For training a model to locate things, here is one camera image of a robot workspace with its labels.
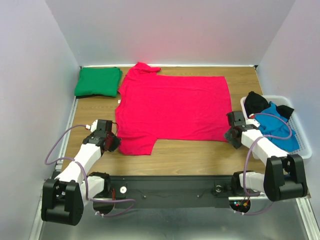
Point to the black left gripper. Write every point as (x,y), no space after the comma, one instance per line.
(116,143)

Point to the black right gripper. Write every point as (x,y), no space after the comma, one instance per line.
(230,137)

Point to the pink red t shirt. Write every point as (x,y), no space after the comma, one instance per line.
(165,107)

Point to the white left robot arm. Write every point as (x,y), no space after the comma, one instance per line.
(65,196)

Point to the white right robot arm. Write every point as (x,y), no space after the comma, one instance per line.
(284,176)

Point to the black t shirt in basket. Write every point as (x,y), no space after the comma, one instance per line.
(255,103)

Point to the blue t shirt in basket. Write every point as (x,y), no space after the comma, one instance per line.
(272,126)

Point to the folded green t shirt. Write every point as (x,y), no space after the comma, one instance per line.
(98,82)

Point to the white plastic laundry basket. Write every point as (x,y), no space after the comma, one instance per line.
(293,123)

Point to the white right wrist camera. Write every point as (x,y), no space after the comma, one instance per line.
(251,120)

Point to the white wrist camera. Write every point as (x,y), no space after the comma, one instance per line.
(92,127)
(251,120)

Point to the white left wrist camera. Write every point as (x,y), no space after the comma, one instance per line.
(92,127)

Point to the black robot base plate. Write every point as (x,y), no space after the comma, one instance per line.
(166,192)

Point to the aluminium frame rail left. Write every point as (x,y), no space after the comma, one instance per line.
(38,223)

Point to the aluminium frame rail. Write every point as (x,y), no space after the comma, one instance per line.
(308,218)
(38,223)

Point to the aluminium frame rail right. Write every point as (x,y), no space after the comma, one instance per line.
(308,218)

